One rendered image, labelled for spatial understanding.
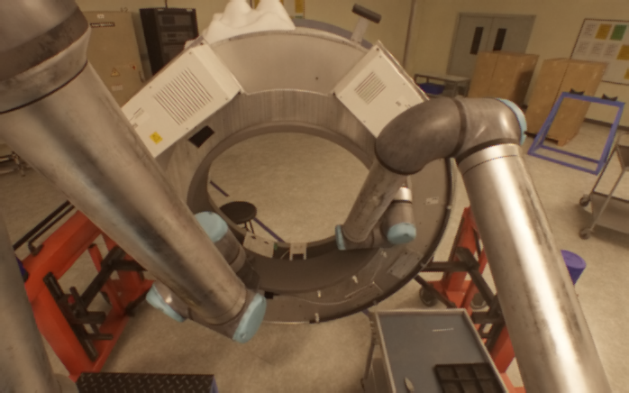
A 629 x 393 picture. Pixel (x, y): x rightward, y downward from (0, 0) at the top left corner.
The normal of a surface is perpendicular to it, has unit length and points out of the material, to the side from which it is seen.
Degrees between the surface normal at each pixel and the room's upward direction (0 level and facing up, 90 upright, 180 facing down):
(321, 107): 90
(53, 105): 97
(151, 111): 90
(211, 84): 90
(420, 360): 0
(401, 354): 0
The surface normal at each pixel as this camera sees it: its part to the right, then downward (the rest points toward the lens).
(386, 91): 0.03, 0.51
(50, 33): 0.95, 0.15
